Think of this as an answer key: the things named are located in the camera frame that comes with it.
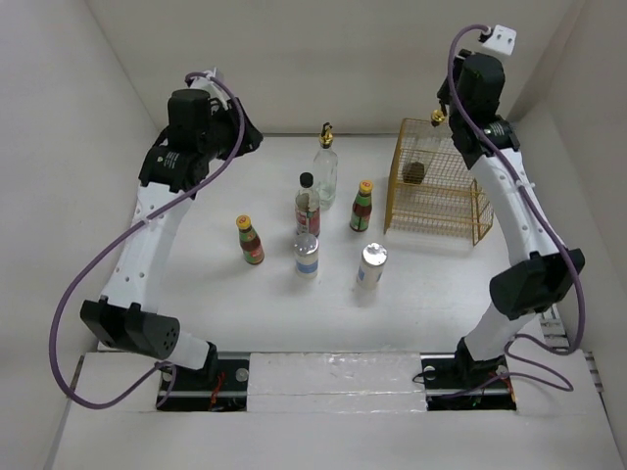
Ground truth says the oil bottle with dark base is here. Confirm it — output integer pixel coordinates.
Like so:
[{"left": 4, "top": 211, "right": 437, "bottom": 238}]
[{"left": 400, "top": 117, "right": 456, "bottom": 185}]

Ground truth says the clear oil bottle gold spout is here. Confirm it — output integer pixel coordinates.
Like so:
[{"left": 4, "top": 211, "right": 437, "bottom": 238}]
[{"left": 313, "top": 122, "right": 338, "bottom": 210}]

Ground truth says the black cap red label bottle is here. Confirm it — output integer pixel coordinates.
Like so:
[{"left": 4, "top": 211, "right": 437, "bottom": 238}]
[{"left": 295, "top": 172, "right": 321, "bottom": 237}]

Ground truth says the silver lid shaker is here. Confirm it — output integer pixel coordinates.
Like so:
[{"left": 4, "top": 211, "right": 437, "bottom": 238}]
[
  {"left": 357, "top": 242, "right": 388, "bottom": 290},
  {"left": 293, "top": 233, "right": 319, "bottom": 278}
]

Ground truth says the green red sauce bottle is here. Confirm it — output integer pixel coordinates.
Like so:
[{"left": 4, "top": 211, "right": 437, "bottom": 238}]
[
  {"left": 236, "top": 214, "right": 265, "bottom": 265},
  {"left": 350, "top": 180, "right": 373, "bottom": 232}
]

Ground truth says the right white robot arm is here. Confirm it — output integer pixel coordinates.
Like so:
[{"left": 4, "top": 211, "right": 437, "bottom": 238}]
[{"left": 437, "top": 50, "right": 585, "bottom": 386}]

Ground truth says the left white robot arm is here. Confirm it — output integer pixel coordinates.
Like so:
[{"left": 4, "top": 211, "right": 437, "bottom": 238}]
[{"left": 80, "top": 84, "right": 263, "bottom": 389}]

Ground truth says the white foam block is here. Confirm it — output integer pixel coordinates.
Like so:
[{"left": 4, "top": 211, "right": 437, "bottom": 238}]
[{"left": 247, "top": 352, "right": 426, "bottom": 414}]

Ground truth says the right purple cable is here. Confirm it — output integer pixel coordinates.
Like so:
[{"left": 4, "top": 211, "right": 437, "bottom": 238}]
[{"left": 448, "top": 23, "right": 587, "bottom": 398}]

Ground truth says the purple cable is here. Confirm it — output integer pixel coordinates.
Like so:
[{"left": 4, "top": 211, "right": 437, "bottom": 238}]
[
  {"left": 48, "top": 71, "right": 246, "bottom": 410},
  {"left": 448, "top": 23, "right": 587, "bottom": 398}
]

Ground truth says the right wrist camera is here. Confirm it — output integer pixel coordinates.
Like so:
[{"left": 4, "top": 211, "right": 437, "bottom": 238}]
[{"left": 480, "top": 24, "right": 517, "bottom": 57}]

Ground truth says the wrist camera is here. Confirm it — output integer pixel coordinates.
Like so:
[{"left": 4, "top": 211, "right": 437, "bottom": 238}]
[
  {"left": 202, "top": 68, "right": 224, "bottom": 83},
  {"left": 480, "top": 24, "right": 517, "bottom": 57}
]

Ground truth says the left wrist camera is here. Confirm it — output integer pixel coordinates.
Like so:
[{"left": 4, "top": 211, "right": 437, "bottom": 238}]
[{"left": 202, "top": 68, "right": 224, "bottom": 83}]

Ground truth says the yellow wire rack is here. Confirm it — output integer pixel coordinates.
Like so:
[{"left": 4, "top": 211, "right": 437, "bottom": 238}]
[{"left": 383, "top": 122, "right": 494, "bottom": 245}]

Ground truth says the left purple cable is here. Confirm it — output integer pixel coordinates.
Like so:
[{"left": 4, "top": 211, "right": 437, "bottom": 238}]
[{"left": 48, "top": 71, "right": 246, "bottom": 410}]

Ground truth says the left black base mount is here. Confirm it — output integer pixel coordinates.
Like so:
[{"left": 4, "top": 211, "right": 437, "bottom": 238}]
[{"left": 156, "top": 352, "right": 251, "bottom": 412}]

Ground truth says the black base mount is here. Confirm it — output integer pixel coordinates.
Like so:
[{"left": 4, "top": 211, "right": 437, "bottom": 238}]
[
  {"left": 156, "top": 352, "right": 251, "bottom": 412},
  {"left": 412, "top": 354, "right": 516, "bottom": 411}
]

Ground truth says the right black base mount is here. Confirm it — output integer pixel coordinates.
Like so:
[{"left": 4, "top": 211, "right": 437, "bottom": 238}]
[{"left": 412, "top": 354, "right": 516, "bottom": 411}]

